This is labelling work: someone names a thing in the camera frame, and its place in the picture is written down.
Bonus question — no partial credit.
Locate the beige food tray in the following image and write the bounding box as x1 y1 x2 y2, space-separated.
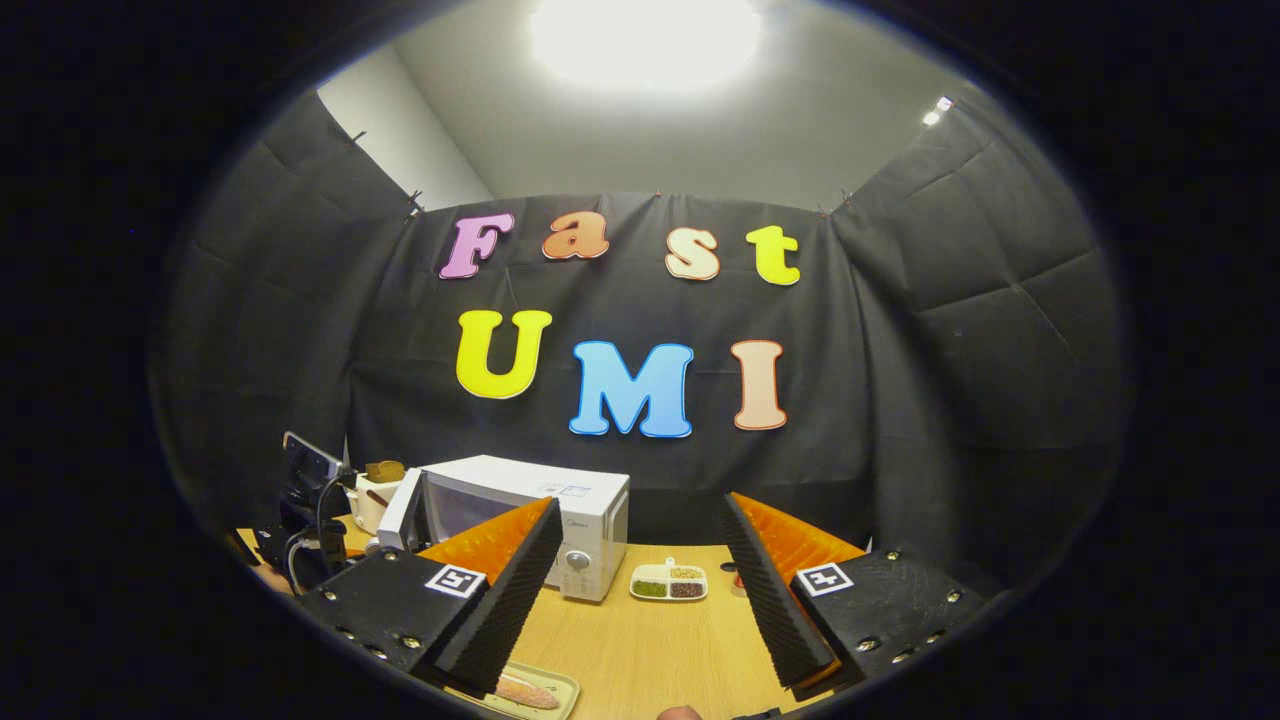
470 660 581 720

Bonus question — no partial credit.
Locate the white toaster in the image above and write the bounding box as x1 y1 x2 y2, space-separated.
350 470 406 536

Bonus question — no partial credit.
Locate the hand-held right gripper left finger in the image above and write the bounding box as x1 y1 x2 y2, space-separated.
298 497 564 696

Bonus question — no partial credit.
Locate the white microwave oven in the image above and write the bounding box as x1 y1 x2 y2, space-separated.
375 455 631 603

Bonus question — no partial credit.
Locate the long ceiling light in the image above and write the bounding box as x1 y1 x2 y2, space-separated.
530 0 763 93

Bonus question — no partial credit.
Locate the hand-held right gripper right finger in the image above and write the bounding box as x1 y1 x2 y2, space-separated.
722 492 986 691

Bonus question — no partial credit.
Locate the white divided dish with beans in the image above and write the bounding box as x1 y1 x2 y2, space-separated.
630 558 709 602

